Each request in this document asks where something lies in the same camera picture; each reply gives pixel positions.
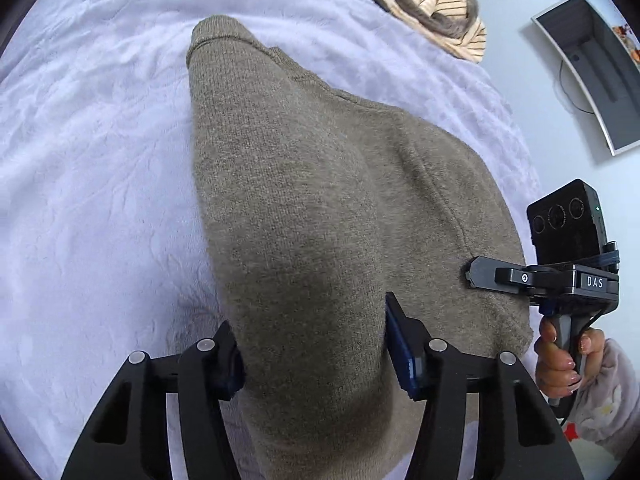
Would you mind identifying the black monitor cable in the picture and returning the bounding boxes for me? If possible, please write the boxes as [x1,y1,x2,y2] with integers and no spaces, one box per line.
[558,59,597,113]

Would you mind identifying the beige striped brown-lined garment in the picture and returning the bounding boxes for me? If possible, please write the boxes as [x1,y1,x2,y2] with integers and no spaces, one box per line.
[320,0,487,64]

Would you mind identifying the person's right hand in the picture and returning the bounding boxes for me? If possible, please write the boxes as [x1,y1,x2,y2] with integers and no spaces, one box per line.
[533,318,594,397]

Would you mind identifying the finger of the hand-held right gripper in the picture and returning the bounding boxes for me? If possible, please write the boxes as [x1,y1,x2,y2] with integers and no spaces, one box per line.
[462,256,531,292]

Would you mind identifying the white-framed wall monitor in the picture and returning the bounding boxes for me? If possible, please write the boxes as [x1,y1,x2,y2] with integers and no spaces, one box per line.
[531,0,640,158]

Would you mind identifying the olive brown knit sweater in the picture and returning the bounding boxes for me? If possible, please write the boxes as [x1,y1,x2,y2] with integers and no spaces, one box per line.
[186,15,534,480]

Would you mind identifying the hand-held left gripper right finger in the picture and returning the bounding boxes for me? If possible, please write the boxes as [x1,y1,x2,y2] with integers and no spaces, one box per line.
[383,291,586,480]

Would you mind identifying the lavender plush blanket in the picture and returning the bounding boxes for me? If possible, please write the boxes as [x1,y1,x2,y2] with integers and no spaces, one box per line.
[0,0,545,480]

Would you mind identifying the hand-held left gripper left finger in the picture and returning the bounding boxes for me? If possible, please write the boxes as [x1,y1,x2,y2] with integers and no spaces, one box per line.
[60,320,247,480]

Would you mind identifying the colourful wall picture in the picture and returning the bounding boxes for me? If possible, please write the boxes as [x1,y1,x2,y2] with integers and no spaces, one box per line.
[612,21,640,67]

